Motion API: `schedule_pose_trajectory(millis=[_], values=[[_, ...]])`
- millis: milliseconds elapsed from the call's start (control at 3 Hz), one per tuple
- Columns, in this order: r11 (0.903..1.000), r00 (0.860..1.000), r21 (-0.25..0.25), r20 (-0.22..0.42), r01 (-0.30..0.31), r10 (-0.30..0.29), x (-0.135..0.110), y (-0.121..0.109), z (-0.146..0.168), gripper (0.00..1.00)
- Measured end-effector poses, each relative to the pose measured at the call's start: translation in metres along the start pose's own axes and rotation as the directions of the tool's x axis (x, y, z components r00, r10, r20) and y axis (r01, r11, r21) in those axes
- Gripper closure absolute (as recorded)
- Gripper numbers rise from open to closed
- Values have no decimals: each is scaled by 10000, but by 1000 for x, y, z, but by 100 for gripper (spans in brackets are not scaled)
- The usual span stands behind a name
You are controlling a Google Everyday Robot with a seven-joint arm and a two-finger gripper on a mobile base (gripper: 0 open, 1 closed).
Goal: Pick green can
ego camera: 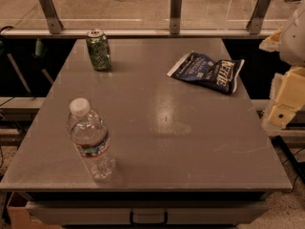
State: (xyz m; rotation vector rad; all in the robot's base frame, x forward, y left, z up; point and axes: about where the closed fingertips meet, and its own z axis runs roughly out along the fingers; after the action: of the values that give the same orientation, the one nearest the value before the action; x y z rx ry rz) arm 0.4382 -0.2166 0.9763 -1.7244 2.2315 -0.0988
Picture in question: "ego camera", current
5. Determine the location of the green soda can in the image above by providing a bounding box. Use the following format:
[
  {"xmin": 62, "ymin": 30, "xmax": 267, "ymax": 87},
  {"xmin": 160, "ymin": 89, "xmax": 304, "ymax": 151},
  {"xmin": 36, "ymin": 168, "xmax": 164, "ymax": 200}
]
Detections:
[{"xmin": 86, "ymin": 30, "xmax": 111, "ymax": 71}]

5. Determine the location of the metal rail bracket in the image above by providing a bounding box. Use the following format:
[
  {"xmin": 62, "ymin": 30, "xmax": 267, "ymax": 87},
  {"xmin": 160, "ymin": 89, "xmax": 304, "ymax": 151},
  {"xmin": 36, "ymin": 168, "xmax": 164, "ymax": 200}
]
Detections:
[
  {"xmin": 169, "ymin": 0, "xmax": 182, "ymax": 34},
  {"xmin": 38, "ymin": 0, "xmax": 63, "ymax": 34},
  {"xmin": 246, "ymin": 0, "xmax": 272, "ymax": 34}
]

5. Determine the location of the cardboard box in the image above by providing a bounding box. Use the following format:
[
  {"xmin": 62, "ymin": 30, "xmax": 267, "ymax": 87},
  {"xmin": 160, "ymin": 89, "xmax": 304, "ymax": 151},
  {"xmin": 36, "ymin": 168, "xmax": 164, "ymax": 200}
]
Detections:
[{"xmin": 7, "ymin": 193, "xmax": 61, "ymax": 229}]

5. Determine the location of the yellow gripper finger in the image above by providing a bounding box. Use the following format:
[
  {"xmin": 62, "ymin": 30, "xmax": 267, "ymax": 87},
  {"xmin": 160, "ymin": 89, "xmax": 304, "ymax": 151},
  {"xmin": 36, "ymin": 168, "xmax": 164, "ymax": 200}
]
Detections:
[
  {"xmin": 259, "ymin": 27, "xmax": 283, "ymax": 52},
  {"xmin": 261, "ymin": 66, "xmax": 305, "ymax": 134}
]

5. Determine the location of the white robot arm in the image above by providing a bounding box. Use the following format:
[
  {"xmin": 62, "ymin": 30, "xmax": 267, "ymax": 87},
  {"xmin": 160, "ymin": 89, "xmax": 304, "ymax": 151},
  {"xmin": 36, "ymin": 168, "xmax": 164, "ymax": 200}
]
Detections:
[{"xmin": 259, "ymin": 4, "xmax": 305, "ymax": 132}]

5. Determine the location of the left metal rail bracket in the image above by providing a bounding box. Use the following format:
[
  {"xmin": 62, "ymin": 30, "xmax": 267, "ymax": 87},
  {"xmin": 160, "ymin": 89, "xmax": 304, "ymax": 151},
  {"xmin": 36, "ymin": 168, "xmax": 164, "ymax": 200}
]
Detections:
[{"xmin": 38, "ymin": 0, "xmax": 63, "ymax": 34}]

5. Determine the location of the blue Kettle chips bag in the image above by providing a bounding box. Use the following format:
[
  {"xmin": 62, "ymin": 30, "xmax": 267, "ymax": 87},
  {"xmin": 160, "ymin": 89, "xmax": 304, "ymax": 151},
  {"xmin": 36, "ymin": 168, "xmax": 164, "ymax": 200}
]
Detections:
[{"xmin": 167, "ymin": 52, "xmax": 245, "ymax": 95}]

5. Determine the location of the clear plastic water bottle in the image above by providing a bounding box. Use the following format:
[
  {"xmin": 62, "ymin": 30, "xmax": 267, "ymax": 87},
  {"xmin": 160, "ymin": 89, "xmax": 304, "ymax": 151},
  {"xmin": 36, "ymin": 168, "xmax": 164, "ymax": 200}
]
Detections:
[{"xmin": 67, "ymin": 98, "xmax": 116, "ymax": 181}]

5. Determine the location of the horizontal metal rail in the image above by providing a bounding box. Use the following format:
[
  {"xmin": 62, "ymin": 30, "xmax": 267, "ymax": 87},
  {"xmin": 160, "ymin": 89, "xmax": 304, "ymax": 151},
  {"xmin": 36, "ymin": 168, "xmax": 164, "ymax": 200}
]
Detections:
[{"xmin": 1, "ymin": 29, "xmax": 275, "ymax": 38}]

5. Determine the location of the right metal rail bracket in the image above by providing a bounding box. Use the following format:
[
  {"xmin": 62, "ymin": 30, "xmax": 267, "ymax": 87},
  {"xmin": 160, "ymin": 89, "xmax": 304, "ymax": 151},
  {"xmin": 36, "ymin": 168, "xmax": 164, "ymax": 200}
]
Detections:
[{"xmin": 246, "ymin": 0, "xmax": 272, "ymax": 34}]

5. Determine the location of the middle metal rail bracket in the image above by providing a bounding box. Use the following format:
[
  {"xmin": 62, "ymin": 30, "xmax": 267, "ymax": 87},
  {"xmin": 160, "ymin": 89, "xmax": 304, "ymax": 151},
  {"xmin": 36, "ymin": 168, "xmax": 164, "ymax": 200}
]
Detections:
[{"xmin": 169, "ymin": 0, "xmax": 182, "ymax": 34}]

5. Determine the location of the grey drawer with black handle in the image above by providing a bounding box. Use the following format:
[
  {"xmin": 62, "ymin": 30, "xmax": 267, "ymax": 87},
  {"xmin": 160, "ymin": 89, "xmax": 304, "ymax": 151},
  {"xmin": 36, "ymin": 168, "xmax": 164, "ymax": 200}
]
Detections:
[{"xmin": 26, "ymin": 200, "xmax": 268, "ymax": 226}]

